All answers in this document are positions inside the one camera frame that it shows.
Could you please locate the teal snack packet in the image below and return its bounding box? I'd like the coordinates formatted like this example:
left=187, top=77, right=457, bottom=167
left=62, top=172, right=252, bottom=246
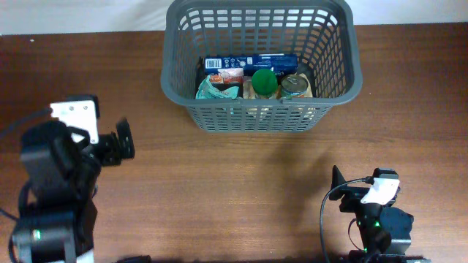
left=195, top=75, right=242, bottom=111

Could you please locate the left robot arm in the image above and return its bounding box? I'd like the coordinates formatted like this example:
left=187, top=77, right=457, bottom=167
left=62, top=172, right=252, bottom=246
left=8, top=118, right=135, bottom=262

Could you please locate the green lid jar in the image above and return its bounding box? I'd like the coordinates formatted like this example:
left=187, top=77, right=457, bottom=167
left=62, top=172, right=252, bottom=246
left=252, top=69, right=279, bottom=99

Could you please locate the small tin can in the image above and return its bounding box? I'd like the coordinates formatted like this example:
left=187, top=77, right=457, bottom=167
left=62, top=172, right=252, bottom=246
left=281, top=75, right=309, bottom=99

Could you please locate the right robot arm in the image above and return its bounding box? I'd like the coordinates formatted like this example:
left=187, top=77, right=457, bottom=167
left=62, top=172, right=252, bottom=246
left=320, top=166, right=431, bottom=263

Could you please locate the tan paper pouch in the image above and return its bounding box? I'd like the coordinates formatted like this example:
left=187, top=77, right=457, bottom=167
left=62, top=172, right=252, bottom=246
left=243, top=73, right=314, bottom=99

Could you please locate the grey plastic basket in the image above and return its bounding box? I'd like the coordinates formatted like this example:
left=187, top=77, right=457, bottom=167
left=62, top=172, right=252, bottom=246
left=161, top=0, right=363, bottom=132

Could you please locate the blue cardboard box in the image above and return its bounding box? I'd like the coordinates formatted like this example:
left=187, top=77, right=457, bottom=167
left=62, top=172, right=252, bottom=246
left=203, top=53, right=298, bottom=77

